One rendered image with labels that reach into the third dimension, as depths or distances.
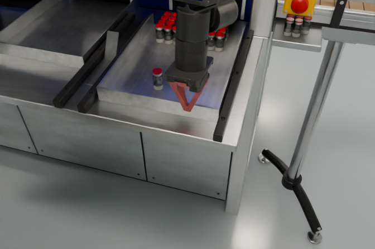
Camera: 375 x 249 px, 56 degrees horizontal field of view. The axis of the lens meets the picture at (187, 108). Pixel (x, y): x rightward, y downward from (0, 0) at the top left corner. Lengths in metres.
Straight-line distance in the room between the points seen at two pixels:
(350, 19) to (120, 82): 0.64
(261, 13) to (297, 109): 1.25
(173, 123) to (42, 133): 1.04
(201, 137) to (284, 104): 1.50
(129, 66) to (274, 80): 1.56
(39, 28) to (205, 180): 0.84
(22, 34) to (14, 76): 0.19
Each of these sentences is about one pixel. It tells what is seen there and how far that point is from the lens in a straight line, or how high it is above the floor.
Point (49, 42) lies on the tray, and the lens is 1.00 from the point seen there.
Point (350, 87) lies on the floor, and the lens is 2.42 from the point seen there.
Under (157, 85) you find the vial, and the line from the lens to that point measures 0.77.
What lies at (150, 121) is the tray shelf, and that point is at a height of 0.88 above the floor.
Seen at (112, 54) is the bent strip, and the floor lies 0.89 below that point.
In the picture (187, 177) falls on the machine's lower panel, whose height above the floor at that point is 0.19.
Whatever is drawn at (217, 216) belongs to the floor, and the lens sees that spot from 1.60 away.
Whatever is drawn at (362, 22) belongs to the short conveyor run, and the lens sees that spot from 1.08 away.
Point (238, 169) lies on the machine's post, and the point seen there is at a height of 0.31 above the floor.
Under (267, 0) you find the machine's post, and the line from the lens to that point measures 0.93.
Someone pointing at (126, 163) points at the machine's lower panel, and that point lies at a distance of 1.55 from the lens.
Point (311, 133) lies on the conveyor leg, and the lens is 1.38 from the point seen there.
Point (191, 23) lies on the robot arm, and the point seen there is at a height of 1.09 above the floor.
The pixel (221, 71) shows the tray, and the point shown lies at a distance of 0.84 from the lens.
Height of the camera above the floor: 1.37
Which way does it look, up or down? 42 degrees down
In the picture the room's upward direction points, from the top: straight up
